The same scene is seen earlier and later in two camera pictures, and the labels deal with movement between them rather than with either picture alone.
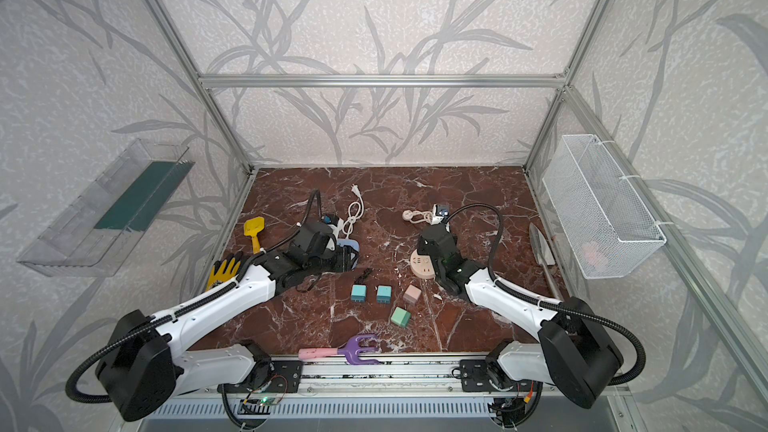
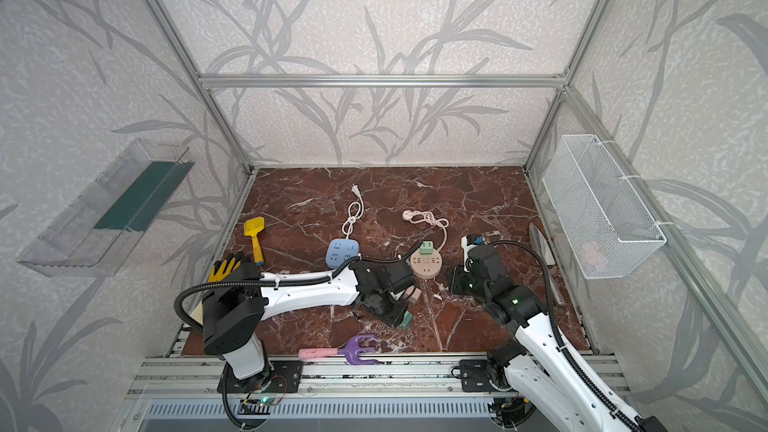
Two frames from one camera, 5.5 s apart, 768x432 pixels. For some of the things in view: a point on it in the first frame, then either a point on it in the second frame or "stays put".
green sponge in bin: (141, 203) stays put
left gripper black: (341, 258) -> (389, 306)
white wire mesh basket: (603, 223) stays put
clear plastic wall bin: (100, 228) stays put
